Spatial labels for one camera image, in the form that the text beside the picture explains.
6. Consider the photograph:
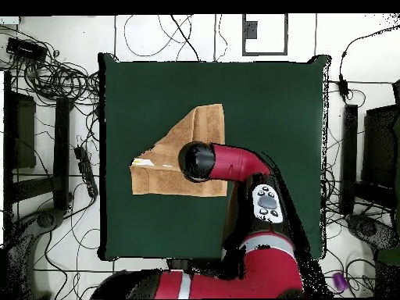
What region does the orange-brown terry towel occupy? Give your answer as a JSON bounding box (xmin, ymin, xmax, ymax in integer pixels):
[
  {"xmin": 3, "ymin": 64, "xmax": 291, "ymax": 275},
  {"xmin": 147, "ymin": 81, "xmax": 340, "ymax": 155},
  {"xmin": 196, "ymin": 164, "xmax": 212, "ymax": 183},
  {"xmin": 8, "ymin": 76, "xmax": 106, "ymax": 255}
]
[{"xmin": 129, "ymin": 103, "xmax": 230, "ymax": 198}]

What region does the dark flat panel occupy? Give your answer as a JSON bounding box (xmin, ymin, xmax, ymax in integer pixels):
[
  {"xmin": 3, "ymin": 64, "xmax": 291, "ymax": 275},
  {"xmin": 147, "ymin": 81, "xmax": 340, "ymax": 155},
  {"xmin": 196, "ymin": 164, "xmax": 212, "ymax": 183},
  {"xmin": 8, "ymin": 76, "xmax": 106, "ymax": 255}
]
[
  {"xmin": 3, "ymin": 71, "xmax": 38, "ymax": 170},
  {"xmin": 361, "ymin": 104, "xmax": 400, "ymax": 189}
]

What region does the dark green table cloth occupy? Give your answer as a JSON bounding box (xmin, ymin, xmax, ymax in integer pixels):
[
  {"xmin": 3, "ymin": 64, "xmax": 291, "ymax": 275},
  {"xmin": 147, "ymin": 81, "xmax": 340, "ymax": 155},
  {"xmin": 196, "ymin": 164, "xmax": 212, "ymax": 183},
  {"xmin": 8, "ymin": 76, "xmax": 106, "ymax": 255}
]
[{"xmin": 97, "ymin": 52, "xmax": 332, "ymax": 263}]

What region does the black power strip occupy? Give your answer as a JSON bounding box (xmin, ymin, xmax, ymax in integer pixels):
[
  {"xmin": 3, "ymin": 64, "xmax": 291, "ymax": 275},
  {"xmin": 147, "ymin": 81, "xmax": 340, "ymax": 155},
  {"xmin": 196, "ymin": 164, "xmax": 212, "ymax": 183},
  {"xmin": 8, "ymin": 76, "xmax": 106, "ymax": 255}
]
[{"xmin": 73, "ymin": 145, "xmax": 100, "ymax": 198}]

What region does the black metal bar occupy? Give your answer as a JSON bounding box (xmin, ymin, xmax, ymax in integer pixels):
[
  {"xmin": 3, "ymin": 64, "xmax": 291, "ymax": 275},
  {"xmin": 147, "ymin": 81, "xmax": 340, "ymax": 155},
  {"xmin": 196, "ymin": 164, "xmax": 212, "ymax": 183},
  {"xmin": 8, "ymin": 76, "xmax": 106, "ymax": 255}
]
[
  {"xmin": 52, "ymin": 97, "xmax": 75, "ymax": 211},
  {"xmin": 339, "ymin": 104, "xmax": 359, "ymax": 216}
]

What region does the grey tripod base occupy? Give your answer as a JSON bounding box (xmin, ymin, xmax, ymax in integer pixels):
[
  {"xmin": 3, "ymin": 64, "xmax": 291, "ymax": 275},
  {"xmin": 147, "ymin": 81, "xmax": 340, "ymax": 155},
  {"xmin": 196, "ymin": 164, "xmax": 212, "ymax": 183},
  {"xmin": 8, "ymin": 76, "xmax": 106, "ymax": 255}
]
[{"xmin": 5, "ymin": 207, "xmax": 66, "ymax": 300}]

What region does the small purple object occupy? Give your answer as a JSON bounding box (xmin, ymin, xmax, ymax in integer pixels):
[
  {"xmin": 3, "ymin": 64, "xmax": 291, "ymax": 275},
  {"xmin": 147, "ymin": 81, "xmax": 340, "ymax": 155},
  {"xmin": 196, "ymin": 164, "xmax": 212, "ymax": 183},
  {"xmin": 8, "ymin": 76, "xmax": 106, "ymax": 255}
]
[{"xmin": 332, "ymin": 271, "xmax": 349, "ymax": 292}]

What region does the black box device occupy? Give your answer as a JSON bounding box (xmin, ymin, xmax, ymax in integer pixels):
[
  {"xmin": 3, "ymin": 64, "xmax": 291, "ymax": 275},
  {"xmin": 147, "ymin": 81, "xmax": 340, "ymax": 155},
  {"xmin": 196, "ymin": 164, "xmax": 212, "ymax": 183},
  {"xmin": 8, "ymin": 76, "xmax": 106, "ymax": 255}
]
[{"xmin": 5, "ymin": 37, "xmax": 48, "ymax": 63}]

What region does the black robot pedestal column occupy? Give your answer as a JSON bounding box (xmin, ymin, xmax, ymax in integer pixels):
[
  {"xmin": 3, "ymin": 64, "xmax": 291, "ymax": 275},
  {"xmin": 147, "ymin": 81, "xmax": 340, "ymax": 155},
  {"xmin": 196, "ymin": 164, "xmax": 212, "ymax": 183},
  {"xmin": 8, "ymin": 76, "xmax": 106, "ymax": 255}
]
[{"xmin": 166, "ymin": 258, "xmax": 196, "ymax": 272}]

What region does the grey rectangular frame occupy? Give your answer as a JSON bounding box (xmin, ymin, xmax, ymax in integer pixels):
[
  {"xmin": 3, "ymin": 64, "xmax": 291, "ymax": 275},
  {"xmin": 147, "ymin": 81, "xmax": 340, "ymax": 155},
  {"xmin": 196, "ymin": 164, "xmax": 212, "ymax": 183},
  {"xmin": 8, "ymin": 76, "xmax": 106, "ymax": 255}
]
[{"xmin": 241, "ymin": 13, "xmax": 289, "ymax": 58}]

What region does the black inline cable adapter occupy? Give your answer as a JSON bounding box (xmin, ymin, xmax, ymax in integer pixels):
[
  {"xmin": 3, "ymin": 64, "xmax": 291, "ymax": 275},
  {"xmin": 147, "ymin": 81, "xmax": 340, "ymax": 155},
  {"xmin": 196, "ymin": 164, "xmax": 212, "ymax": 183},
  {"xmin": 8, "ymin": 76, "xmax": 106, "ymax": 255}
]
[{"xmin": 338, "ymin": 73, "xmax": 352, "ymax": 103}]

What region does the tangle of black cables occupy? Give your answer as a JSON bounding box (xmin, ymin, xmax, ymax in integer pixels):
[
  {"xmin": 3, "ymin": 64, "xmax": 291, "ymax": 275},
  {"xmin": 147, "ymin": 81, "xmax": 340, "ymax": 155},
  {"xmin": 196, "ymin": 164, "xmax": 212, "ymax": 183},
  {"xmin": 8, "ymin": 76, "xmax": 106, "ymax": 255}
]
[{"xmin": 18, "ymin": 57, "xmax": 101, "ymax": 106}]

